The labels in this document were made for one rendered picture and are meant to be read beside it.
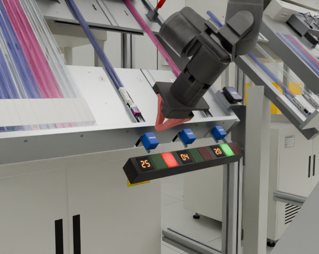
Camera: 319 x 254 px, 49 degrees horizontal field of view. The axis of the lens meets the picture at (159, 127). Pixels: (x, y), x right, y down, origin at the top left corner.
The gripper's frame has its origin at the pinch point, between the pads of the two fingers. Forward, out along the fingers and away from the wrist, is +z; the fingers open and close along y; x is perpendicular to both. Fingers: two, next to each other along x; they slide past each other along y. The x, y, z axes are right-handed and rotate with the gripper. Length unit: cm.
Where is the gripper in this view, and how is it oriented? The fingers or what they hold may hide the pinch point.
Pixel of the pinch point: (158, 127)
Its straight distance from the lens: 68.9
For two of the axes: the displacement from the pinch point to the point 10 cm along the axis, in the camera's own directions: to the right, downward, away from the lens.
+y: -7.6, 0.3, -6.5
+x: 4.3, 7.7, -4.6
